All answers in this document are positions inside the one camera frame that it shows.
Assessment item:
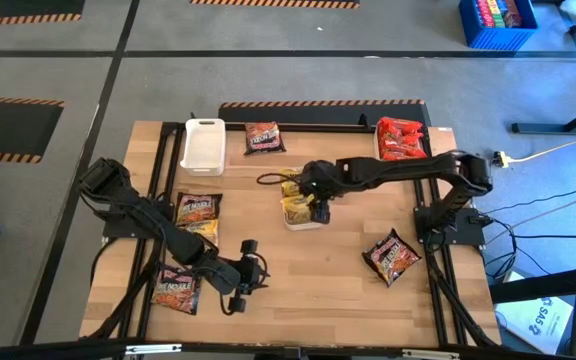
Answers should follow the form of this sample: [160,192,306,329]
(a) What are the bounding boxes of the black floor bar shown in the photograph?
[489,263,576,305]

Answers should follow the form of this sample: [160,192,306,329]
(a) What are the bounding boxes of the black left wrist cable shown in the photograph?
[217,292,242,317]

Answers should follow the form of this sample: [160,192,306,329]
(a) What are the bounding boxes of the yellow floor cable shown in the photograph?
[507,128,576,164]

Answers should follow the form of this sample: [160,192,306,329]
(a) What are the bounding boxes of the blue plastic crate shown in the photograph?
[457,0,539,51]

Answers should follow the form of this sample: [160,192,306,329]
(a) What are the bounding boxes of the black office desk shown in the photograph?
[511,97,576,136]

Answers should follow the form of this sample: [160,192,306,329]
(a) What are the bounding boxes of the black hazard-striped floor mat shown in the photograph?
[0,95,65,165]
[217,98,433,127]
[189,0,362,10]
[0,0,87,27]

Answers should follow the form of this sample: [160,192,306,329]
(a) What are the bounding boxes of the black floor cable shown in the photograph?
[482,217,576,281]
[480,182,576,216]

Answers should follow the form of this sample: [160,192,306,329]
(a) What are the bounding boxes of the white printed cardboard box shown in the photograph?
[495,294,575,356]

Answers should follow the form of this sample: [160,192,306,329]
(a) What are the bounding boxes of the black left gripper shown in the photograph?
[227,238,271,315]

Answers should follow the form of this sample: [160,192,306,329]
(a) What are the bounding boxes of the white plastic bin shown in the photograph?
[179,117,227,177]
[372,117,430,162]
[280,167,326,232]

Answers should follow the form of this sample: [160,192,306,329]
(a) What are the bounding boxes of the black aluminium rig frame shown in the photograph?
[78,112,502,351]

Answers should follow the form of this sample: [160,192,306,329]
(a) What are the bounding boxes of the black Fire Noodle ramen pack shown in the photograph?
[174,191,224,227]
[243,121,287,156]
[361,227,423,289]
[150,263,203,316]

